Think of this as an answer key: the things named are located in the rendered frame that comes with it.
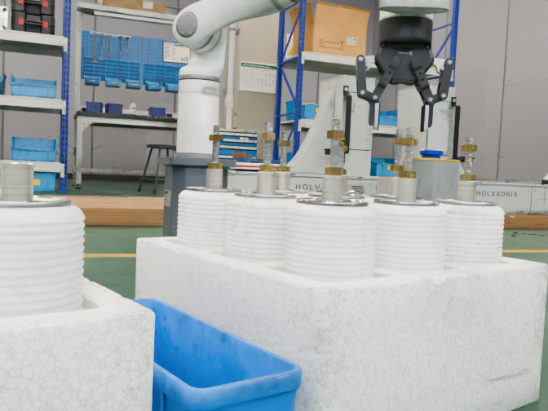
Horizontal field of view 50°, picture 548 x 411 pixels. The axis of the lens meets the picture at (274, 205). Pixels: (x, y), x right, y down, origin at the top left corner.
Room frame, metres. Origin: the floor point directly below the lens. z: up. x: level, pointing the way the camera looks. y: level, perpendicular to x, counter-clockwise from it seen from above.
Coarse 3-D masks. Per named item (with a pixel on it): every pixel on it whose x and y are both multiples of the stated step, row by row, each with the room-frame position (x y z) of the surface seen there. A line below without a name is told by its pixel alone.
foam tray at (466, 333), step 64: (192, 256) 0.70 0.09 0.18; (256, 320) 0.59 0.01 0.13; (320, 320) 0.52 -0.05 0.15; (384, 320) 0.56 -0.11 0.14; (448, 320) 0.63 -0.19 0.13; (512, 320) 0.70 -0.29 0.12; (320, 384) 0.52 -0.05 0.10; (384, 384) 0.57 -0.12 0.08; (448, 384) 0.63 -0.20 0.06; (512, 384) 0.71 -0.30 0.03
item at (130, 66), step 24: (168, 24) 6.75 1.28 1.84; (96, 48) 6.45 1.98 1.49; (144, 48) 6.64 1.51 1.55; (96, 72) 6.45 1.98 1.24; (120, 72) 6.54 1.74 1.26; (144, 72) 6.63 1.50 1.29; (168, 72) 6.73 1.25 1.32; (96, 120) 5.87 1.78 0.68; (120, 120) 5.95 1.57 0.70; (144, 120) 6.04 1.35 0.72; (168, 120) 6.10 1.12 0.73
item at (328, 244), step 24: (288, 216) 0.61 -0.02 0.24; (312, 216) 0.58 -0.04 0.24; (336, 216) 0.57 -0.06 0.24; (360, 216) 0.58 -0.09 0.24; (288, 240) 0.61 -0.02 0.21; (312, 240) 0.58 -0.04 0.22; (336, 240) 0.57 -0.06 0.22; (360, 240) 0.58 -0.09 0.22; (288, 264) 0.61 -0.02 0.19; (312, 264) 0.58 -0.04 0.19; (336, 264) 0.58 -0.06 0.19; (360, 264) 0.58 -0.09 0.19
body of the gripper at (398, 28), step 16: (400, 16) 0.83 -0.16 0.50; (416, 16) 0.82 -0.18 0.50; (384, 32) 0.84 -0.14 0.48; (400, 32) 0.83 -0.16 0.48; (416, 32) 0.82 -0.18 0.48; (384, 48) 0.85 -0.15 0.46; (400, 48) 0.85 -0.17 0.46; (416, 48) 0.85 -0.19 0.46; (384, 64) 0.85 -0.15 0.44; (400, 64) 0.85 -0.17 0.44; (432, 64) 0.85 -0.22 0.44; (400, 80) 0.85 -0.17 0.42; (416, 80) 0.85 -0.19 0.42
